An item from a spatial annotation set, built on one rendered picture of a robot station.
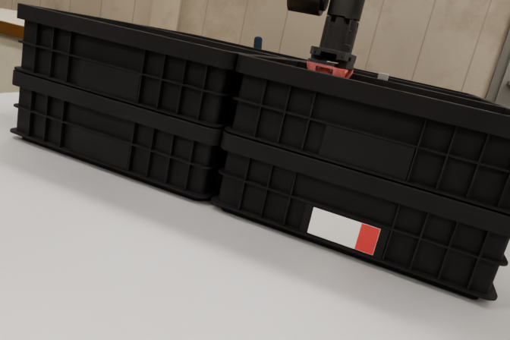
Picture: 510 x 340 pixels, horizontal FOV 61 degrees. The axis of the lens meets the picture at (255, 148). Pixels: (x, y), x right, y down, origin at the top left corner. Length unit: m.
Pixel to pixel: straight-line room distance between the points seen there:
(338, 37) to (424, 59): 3.20
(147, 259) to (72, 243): 0.08
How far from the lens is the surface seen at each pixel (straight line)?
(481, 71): 3.98
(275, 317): 0.45
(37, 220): 0.57
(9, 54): 2.71
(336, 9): 0.76
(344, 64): 0.75
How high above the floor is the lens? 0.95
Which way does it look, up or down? 14 degrees down
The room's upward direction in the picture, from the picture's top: 12 degrees clockwise
